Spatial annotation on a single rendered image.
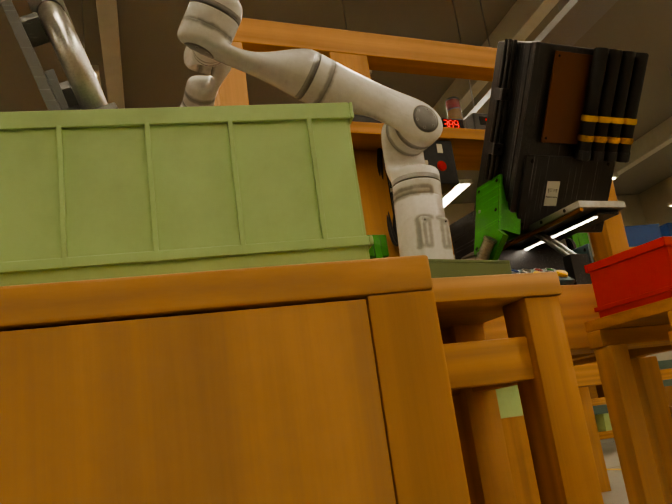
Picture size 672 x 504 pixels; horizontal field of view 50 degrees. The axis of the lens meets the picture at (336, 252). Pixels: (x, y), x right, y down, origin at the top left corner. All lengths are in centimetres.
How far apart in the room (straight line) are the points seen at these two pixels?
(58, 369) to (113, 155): 21
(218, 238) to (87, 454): 22
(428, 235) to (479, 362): 26
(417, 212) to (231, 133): 64
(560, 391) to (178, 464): 74
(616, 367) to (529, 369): 43
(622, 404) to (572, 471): 42
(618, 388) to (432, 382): 96
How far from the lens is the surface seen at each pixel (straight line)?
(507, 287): 120
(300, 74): 130
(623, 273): 160
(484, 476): 141
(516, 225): 203
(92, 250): 69
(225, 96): 221
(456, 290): 115
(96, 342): 65
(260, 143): 72
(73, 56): 86
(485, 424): 142
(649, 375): 274
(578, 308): 175
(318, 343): 66
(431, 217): 130
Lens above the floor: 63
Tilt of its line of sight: 15 degrees up
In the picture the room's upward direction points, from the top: 8 degrees counter-clockwise
